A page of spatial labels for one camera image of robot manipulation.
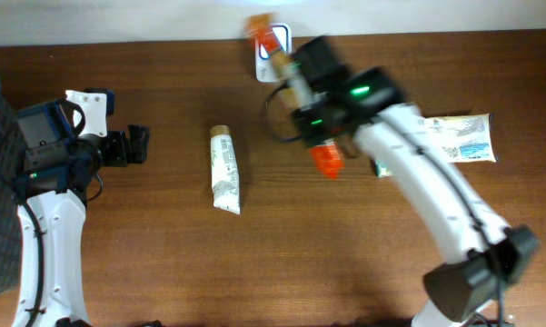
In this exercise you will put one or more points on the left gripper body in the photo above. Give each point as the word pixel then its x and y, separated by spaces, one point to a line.
pixel 114 149

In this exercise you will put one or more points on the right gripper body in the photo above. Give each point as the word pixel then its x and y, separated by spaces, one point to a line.
pixel 310 126

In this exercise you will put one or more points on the red orange pasta packet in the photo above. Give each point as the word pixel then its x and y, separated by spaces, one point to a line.
pixel 292 91

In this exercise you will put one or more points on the white tube with tan cap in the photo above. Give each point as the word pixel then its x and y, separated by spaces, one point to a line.
pixel 224 170

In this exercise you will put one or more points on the yellow snack bag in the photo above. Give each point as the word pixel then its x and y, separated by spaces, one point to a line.
pixel 462 138

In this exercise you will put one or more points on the teal tissue pack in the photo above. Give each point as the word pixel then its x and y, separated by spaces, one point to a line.
pixel 381 169

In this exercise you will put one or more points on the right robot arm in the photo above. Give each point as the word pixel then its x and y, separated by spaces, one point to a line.
pixel 482 254

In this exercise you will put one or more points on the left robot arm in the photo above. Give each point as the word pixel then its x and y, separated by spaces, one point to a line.
pixel 67 143

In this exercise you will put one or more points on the white barcode scanner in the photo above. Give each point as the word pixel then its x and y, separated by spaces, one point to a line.
pixel 264 70

